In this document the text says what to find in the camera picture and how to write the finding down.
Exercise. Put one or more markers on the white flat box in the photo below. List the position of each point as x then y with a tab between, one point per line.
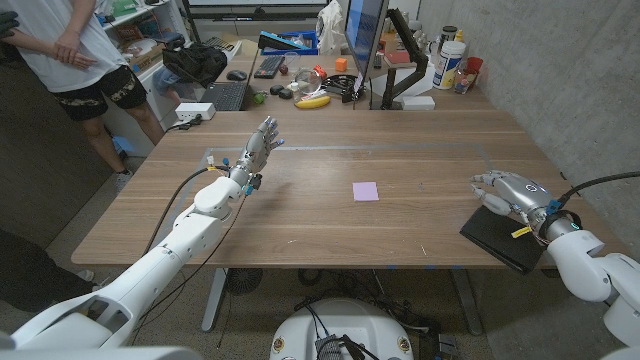
418	102

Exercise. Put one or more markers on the person in white shirt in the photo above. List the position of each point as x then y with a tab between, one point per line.
65	65

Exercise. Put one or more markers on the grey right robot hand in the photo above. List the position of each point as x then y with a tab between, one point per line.
520	195

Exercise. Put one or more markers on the yellow banana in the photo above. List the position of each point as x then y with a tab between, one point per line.
312	102

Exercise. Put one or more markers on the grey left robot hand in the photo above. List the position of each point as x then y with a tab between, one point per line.
257	150

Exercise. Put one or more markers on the person in dark trousers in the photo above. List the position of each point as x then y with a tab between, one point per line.
35	275

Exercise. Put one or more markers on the black bag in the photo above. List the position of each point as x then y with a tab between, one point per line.
195	62

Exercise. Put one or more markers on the black computer monitor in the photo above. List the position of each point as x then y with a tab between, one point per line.
365	35

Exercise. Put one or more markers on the white robot torso base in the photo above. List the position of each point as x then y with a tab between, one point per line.
345	317

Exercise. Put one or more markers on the black keyboard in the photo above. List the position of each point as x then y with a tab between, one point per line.
269	66

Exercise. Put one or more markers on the red cup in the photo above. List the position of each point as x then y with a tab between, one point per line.
475	65

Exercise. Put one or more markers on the red apple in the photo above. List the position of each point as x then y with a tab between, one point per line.
283	69

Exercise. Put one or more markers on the clear jar with coloured pieces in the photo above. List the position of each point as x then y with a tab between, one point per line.
464	81

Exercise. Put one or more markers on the black computer mouse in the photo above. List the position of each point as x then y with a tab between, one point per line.
236	75

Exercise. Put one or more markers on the orange cube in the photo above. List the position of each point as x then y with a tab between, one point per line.
341	64

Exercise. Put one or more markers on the white power strip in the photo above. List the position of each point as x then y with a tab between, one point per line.
195	111

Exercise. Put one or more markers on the clear glass bowl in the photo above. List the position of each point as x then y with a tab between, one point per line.
307	81

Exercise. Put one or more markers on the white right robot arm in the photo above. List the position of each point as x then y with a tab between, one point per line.
590	270

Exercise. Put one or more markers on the person with grey glove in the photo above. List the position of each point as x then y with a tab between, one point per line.
9	24

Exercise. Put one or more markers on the white plastic bag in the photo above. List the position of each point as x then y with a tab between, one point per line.
331	27

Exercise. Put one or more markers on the white wipes canister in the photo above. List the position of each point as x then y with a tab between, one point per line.
447	65

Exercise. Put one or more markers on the white shelf unit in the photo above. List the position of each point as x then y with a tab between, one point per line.
160	15

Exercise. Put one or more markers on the blue plastic crate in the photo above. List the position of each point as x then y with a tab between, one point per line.
302	42

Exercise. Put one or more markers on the black photo album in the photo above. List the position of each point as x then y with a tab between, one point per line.
495	240

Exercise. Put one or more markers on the black coiled holder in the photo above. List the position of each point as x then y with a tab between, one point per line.
342	86

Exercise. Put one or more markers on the green ball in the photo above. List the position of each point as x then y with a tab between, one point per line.
259	98

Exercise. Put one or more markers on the grey table leg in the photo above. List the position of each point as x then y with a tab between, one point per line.
466	300
214	300

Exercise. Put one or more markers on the purple sticky note pad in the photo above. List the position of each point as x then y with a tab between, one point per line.
365	191

